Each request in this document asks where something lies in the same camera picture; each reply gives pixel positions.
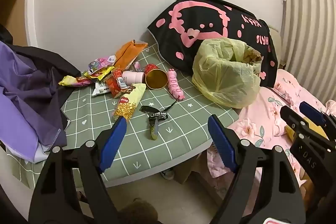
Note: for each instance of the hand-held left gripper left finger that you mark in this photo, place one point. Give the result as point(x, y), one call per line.
point(113, 146)

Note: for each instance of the striped beige curtain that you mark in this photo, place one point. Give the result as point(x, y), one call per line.
point(309, 16)

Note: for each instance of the black white sneaker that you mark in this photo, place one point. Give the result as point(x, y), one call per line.
point(167, 173)

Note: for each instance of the red gold paper cup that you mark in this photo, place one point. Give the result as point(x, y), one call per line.
point(156, 79)

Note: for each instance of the green checked tablecloth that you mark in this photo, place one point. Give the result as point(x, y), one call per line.
point(170, 145)

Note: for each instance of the yellow red candy wrapper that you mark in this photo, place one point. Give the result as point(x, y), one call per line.
point(71, 81)

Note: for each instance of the white green packet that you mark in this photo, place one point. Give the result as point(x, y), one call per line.
point(99, 90)

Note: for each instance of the yellow snack wrapper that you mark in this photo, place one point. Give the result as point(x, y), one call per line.
point(103, 73)

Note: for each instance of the yellow plastic trash bag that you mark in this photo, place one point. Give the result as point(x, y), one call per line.
point(223, 77)

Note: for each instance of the pink purple snack packet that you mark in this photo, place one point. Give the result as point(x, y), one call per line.
point(101, 62)

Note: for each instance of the black printed wrapper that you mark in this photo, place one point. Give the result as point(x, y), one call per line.
point(156, 116)

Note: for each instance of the brown cardboard box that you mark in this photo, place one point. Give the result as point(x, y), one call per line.
point(189, 171)

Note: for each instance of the red snack wrapper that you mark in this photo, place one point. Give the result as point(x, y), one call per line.
point(114, 85)

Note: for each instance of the purple and black jacket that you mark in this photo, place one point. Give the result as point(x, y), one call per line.
point(23, 98)

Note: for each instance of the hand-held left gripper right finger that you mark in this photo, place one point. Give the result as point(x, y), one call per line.
point(221, 144)

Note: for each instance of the beige bed headboard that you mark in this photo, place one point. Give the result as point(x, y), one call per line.
point(275, 40)

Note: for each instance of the orange snack bag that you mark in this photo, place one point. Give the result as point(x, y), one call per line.
point(128, 53)

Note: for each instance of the brown fuzzy slipper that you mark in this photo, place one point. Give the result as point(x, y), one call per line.
point(139, 212)

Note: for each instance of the yellow packet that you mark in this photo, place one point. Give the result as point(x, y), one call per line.
point(313, 128)

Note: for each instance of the pink floral bedsheet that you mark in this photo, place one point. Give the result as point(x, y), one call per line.
point(262, 119)

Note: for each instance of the pink lidded cup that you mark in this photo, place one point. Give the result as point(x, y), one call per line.
point(132, 77)

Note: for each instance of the yellow noodle snack bag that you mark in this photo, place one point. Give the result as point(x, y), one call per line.
point(128, 103)

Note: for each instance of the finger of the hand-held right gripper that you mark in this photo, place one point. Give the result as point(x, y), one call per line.
point(311, 111)
point(290, 116)

